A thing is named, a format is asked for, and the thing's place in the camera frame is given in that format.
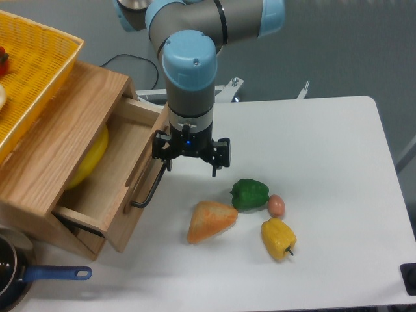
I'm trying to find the wooden top drawer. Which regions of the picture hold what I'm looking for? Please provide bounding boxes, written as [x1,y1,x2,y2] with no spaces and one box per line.
[53,97,168,252]

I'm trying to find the yellow plastic basket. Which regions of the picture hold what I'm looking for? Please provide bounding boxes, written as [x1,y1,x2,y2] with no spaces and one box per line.
[1,11,84,160]

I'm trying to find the orange bread slice toy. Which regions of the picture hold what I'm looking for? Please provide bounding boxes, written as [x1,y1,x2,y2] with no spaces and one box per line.
[187,201,238,244]

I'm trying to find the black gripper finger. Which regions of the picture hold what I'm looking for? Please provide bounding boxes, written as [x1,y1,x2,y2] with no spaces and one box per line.
[200,138,231,177]
[152,130,179,171]

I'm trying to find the green bell pepper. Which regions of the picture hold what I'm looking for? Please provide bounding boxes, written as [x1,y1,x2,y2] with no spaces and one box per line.
[230,178,269,211]

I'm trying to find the wooden drawer cabinet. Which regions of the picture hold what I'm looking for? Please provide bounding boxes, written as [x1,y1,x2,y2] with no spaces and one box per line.
[1,61,135,260]

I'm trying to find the white vegetable toy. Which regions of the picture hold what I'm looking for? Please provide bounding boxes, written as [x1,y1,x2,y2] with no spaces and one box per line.
[0,84,7,109]

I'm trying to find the red tomato toy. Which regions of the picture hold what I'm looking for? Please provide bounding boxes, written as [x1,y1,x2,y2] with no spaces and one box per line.
[0,46,10,76]

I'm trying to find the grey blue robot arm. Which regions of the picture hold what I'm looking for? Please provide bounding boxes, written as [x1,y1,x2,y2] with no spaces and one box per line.
[114,0,285,170]

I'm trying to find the black floor cable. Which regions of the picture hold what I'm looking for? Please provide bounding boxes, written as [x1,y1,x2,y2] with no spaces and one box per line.
[100,53,159,91]

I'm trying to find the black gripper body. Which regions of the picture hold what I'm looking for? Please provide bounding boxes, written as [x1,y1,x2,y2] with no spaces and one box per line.
[168,124,213,159]

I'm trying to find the brown egg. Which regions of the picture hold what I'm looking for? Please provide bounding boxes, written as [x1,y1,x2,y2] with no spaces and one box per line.
[268,194,285,217]

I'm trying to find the yellow banana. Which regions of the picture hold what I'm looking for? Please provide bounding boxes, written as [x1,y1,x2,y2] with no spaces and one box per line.
[66,125,109,190]

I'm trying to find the black table corner device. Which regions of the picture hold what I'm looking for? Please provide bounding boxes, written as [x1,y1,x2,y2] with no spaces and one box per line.
[400,263,416,296]

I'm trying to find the yellow bell pepper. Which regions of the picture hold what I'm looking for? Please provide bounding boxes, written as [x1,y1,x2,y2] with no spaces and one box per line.
[261,218,297,261]

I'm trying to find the blue handled saucepan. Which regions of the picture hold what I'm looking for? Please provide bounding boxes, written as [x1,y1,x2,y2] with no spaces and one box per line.
[1,228,92,311]

